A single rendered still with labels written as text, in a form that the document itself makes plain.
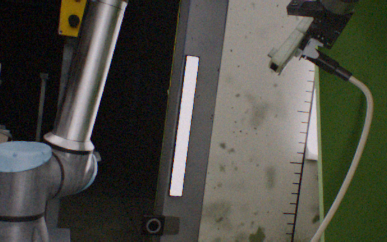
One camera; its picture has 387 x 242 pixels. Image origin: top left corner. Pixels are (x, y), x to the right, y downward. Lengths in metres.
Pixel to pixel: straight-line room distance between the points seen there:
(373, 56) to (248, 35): 0.59
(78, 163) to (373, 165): 1.09
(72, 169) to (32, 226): 0.20
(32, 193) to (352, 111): 1.13
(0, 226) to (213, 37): 1.22
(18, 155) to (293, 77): 1.38
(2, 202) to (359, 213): 1.25
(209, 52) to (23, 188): 1.10
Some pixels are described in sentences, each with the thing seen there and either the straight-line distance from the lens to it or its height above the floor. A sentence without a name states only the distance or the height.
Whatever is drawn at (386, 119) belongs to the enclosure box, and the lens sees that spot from 1.84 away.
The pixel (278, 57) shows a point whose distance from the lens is 1.28.
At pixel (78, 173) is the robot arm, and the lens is 1.38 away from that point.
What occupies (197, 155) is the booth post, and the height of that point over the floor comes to 0.84.
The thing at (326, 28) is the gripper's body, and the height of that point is 1.32.
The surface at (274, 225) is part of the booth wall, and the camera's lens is 2.26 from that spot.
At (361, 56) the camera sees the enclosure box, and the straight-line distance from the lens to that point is 1.76.
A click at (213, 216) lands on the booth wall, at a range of 2.12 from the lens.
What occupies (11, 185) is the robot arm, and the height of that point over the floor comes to 0.82.
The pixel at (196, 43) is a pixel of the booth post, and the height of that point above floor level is 1.33.
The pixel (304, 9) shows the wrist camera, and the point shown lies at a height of 1.36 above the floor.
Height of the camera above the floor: 1.10
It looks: 3 degrees down
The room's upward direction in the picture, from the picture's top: 7 degrees clockwise
